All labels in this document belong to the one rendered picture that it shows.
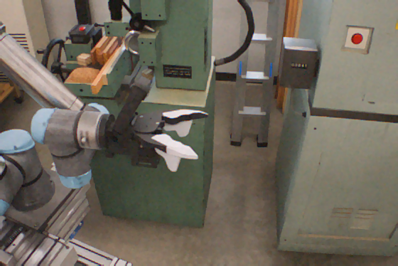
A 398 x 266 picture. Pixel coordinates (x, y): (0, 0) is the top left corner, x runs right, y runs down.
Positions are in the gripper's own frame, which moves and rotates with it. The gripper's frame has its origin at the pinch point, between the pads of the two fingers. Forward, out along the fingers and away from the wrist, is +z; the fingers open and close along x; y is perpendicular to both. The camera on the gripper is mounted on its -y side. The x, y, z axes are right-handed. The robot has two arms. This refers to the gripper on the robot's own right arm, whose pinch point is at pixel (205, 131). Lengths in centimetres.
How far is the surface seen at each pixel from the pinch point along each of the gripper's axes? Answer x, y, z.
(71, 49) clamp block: -91, 18, -72
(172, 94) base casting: -81, 33, -23
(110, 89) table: -69, 26, -45
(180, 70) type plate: -84, 23, -20
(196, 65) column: -83, 20, -13
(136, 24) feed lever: -75, 2, -35
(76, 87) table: -69, 26, -60
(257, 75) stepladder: -156, 52, 15
